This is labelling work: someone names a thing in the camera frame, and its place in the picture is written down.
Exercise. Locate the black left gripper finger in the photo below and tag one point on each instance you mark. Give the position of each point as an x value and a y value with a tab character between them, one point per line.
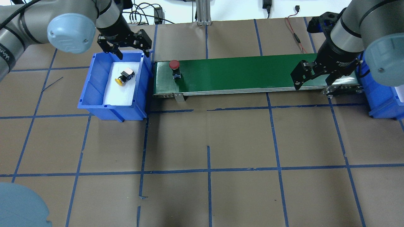
114	49
143	42

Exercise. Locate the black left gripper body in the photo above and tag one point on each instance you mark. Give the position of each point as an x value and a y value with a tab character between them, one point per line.
118	29

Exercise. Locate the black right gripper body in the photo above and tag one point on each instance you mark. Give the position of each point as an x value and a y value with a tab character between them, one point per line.
335	56

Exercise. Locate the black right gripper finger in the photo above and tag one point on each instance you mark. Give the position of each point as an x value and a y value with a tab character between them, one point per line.
332	77
302	73

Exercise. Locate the yellow push button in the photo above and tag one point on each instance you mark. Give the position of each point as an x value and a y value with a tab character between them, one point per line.
126	75

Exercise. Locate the red push button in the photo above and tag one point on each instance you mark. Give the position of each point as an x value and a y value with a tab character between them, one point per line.
175	67

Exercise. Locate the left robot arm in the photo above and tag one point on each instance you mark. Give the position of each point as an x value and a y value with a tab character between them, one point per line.
70	26

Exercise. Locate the green conveyor belt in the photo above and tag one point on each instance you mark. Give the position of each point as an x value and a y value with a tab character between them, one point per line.
228	75

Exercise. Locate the white foam pad left bin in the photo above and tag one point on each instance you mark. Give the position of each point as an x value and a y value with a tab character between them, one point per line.
114	93

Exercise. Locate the white foam pad bin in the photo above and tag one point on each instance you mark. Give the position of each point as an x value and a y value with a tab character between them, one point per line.
114	93
400	92

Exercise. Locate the blue left plastic bin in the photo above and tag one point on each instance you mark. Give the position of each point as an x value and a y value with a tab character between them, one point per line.
92	95

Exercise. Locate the blue plastic bin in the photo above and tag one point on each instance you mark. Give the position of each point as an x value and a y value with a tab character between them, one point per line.
92	95
383	100

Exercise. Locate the blue right plastic bin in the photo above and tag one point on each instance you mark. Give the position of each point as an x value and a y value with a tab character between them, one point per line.
383	100

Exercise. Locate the white foam pad right bin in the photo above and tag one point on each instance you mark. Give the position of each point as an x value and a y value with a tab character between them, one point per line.
400	92

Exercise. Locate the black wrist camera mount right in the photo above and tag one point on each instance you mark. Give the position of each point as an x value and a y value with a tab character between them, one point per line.
324	23

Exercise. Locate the aluminium frame post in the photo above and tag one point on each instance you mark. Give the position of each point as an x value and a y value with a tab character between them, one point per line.
203	12

